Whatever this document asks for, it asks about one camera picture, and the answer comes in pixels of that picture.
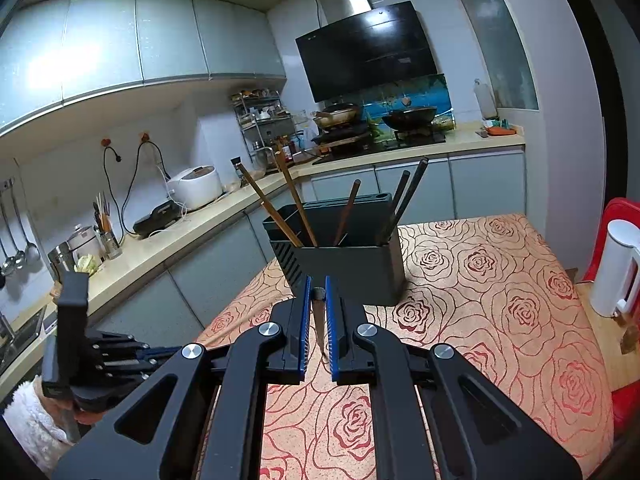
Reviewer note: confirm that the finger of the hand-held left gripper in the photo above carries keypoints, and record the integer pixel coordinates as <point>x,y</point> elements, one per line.
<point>132,367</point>
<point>117,342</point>

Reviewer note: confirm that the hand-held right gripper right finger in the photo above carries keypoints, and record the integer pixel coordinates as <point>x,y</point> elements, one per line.
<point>332,332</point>

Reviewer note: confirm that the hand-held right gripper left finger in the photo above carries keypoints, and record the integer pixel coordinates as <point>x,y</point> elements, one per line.
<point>305,332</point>

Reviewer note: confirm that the dark brown chopstick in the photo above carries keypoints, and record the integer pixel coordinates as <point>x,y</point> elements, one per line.
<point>318,320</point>
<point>347,212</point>

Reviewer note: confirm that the dark utensil holder box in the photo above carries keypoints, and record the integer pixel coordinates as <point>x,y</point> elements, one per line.
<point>350,275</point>

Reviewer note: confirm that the light wooden chopstick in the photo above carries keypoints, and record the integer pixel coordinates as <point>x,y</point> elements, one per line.
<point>265,205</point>
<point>295,195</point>

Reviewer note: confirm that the person's left forearm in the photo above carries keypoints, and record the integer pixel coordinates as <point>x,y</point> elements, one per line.
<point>30,425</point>

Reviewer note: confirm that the person's left hand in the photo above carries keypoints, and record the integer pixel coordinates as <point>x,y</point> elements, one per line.
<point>87,416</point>

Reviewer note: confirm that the steel kitchen sink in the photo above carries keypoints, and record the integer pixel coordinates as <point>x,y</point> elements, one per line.
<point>20,335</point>

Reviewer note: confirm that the napa cabbage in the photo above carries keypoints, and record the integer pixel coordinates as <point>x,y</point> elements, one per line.
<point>89,263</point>

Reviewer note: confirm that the steel pot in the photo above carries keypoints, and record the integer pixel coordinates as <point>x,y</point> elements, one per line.
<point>75,247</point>

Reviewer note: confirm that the hanging metal ladle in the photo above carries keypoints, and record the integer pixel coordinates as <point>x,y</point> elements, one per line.
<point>32,252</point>
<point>7,266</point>
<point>19,259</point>

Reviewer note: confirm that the metal utensil jar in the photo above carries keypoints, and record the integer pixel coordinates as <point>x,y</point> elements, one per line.
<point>110,242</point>

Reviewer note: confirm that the black countertop grill appliance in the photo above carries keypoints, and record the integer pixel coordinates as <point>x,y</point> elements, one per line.
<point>156,220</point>

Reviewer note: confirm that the rose-print tablecloth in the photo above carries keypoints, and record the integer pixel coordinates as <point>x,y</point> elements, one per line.
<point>490,300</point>

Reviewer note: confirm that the white rice cooker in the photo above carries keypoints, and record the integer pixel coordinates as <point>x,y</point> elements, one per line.
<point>195,187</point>

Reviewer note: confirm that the red-label sauce bottle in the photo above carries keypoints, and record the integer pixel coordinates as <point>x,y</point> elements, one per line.
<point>288,151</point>

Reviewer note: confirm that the black gas stove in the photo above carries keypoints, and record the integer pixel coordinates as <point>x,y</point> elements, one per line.
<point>390,142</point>

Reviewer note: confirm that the grey lower kitchen cabinets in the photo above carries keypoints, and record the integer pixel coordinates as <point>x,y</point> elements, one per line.
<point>480,185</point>

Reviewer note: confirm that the grey kitchen cabinets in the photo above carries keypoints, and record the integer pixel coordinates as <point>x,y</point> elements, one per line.
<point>150,35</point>
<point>480,185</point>

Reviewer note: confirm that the metal spice rack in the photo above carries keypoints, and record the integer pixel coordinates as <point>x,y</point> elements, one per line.
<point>260,125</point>

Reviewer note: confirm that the metal frying pan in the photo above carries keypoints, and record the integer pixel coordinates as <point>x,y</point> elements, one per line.
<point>337,115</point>

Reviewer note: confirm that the black wok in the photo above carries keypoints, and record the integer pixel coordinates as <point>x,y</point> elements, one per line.
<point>410,117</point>

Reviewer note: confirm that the beige kitchen countertop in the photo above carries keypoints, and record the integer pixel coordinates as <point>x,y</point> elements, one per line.
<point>465,143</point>

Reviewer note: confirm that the blue scenic backsplash panel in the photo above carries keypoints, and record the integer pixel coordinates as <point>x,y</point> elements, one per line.
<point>430,90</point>

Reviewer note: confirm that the orange scrubber on counter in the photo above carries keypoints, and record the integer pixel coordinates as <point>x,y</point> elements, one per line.
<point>500,130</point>

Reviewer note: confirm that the wooden board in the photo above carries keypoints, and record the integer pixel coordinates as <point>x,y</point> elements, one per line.
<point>605,345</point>

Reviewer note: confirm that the black range hood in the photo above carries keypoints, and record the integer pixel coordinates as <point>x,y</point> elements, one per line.
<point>365,50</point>

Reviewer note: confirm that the white electric kettle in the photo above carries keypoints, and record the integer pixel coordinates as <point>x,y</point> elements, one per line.
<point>612,270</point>

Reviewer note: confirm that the grey upper kitchen cabinets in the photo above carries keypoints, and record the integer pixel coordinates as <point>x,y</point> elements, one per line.
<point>150,35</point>

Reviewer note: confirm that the red plastic chair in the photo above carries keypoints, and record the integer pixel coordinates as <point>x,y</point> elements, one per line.
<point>617,210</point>

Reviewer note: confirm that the frosted glass window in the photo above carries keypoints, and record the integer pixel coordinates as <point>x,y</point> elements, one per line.
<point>505,50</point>

